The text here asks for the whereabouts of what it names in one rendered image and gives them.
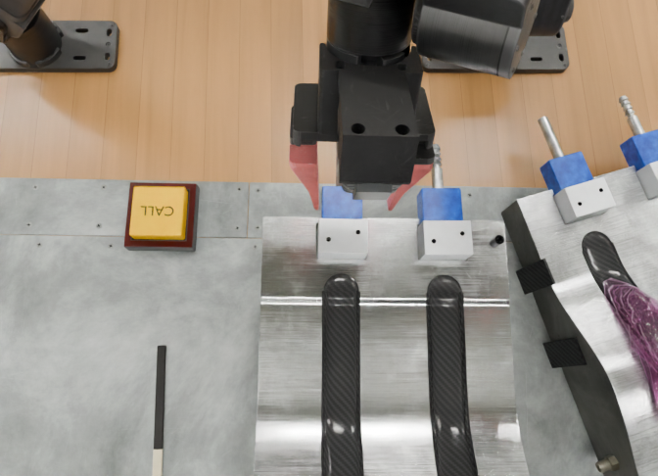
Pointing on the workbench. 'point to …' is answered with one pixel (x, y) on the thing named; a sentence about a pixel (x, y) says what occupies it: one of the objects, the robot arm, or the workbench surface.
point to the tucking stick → (159, 411)
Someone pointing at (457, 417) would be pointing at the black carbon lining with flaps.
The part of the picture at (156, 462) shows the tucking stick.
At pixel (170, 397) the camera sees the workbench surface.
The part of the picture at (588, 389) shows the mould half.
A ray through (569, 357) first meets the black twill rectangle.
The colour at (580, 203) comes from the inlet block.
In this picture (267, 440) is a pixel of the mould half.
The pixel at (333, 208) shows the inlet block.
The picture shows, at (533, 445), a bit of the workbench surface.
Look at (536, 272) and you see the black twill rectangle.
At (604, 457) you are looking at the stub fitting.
